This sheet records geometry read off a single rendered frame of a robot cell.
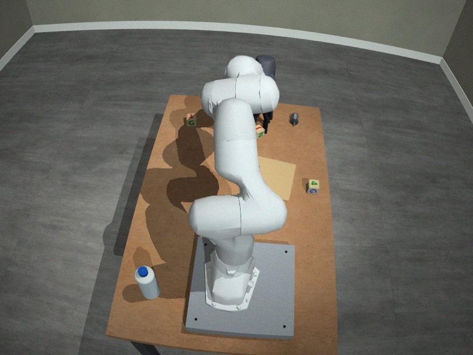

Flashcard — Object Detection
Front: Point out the beige square mat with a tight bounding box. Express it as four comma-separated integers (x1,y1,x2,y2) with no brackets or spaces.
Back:
258,156,296,201

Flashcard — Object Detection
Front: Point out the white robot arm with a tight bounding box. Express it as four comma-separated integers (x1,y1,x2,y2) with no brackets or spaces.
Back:
188,55,287,312

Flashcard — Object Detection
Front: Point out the white bottle with blue cap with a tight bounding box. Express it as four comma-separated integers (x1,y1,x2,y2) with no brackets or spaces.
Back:
134,266,160,300

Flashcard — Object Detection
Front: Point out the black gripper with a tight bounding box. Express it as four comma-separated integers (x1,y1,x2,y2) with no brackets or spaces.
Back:
253,112,273,134

